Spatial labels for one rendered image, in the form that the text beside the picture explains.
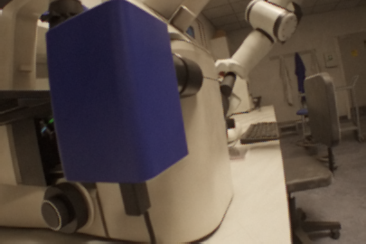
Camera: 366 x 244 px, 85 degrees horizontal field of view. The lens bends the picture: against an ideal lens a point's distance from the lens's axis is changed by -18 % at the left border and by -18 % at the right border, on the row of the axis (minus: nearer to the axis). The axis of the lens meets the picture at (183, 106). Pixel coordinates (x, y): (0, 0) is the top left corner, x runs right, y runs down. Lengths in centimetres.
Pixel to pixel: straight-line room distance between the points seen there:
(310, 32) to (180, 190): 622
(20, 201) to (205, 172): 30
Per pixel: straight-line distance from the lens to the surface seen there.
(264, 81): 612
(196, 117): 25
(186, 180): 25
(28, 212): 43
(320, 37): 640
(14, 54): 57
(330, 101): 120
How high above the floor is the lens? 90
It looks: 1 degrees up
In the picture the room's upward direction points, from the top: 9 degrees counter-clockwise
